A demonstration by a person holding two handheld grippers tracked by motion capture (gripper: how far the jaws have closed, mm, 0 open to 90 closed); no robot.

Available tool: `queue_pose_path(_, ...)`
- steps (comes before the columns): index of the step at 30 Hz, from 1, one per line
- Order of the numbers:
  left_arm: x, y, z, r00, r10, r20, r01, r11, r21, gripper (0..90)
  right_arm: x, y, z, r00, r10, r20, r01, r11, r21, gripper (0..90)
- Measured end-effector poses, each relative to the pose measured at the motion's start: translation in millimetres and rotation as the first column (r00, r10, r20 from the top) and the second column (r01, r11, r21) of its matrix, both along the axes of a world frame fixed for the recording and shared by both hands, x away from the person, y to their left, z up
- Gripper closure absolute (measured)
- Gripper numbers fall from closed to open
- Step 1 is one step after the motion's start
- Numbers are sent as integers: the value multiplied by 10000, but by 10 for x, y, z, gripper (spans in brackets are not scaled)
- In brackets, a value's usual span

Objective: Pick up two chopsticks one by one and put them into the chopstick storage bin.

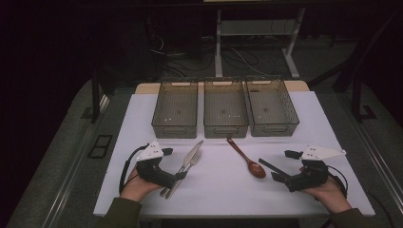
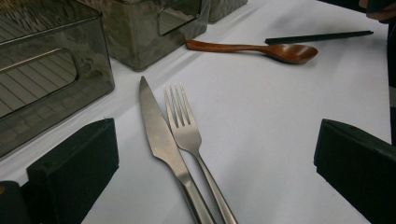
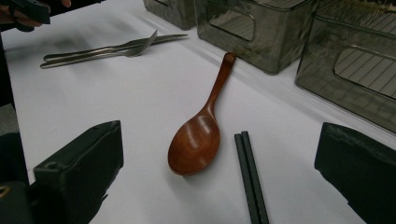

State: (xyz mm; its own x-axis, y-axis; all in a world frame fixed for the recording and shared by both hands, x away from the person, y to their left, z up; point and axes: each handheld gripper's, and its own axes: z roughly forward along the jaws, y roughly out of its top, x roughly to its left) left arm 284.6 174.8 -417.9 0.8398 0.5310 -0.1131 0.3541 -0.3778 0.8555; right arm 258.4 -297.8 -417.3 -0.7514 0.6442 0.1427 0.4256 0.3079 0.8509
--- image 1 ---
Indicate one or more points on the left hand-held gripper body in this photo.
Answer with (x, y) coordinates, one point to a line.
(152, 172)

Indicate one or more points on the black metal stand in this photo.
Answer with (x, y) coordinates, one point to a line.
(357, 101)

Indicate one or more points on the silver table knife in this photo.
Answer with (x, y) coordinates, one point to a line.
(193, 152)

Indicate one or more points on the clear brown plastic bin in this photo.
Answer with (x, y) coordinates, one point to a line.
(225, 109)
(271, 109)
(176, 109)

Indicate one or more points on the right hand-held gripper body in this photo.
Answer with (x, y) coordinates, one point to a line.
(312, 177)

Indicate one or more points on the brown wooden spoon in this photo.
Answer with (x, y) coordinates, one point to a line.
(256, 169)

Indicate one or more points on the person's right hand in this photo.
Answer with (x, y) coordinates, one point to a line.
(332, 196)

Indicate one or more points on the white table mat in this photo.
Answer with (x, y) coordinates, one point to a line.
(221, 193)

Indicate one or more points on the white metal stand frame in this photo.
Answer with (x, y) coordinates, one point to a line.
(218, 47)

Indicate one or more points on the silver fork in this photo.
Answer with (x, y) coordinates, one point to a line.
(197, 155)

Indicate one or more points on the grey metal rail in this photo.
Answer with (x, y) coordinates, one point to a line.
(68, 186)
(380, 164)

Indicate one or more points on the person's left hand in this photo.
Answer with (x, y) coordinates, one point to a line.
(136, 188)

